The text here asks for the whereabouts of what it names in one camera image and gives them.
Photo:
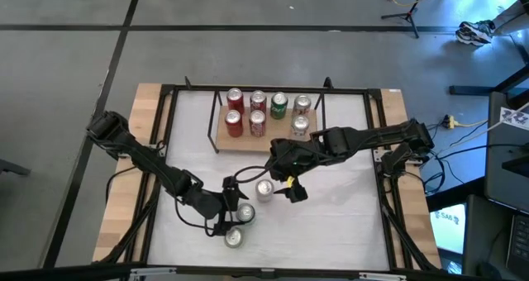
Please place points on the green Sprite can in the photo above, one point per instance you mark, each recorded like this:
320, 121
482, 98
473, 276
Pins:
246, 212
279, 109

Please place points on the black tripod stand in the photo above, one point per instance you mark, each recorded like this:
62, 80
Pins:
409, 14

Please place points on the white printed paper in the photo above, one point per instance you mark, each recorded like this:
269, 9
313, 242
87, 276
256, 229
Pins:
514, 117

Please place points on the white pink Spindrift can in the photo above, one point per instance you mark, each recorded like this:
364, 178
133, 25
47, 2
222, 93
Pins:
264, 189

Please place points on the yellow label tag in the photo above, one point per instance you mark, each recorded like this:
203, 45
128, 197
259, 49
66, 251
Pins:
290, 181

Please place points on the black metal frame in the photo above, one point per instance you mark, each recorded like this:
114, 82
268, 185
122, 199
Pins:
120, 215

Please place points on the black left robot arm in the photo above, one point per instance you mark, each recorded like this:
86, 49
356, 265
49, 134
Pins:
136, 153

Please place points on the dark desk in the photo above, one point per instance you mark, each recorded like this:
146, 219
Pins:
500, 169

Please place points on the red Coca-Cola Zero can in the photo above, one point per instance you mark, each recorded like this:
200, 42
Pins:
233, 126
235, 103

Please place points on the red Coca-Cola Star Wars can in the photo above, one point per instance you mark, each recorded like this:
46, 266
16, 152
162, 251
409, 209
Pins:
258, 103
257, 126

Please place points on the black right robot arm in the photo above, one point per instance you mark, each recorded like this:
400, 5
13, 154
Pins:
372, 136

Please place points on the light green beverage can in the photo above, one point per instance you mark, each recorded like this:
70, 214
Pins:
234, 237

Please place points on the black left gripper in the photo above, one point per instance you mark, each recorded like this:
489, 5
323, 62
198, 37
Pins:
208, 204

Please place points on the silver Diet Coke can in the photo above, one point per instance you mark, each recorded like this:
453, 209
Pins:
300, 125
302, 104

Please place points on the black keyboard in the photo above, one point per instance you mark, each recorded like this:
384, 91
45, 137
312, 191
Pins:
518, 244

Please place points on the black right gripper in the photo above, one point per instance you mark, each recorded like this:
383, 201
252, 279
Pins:
293, 157

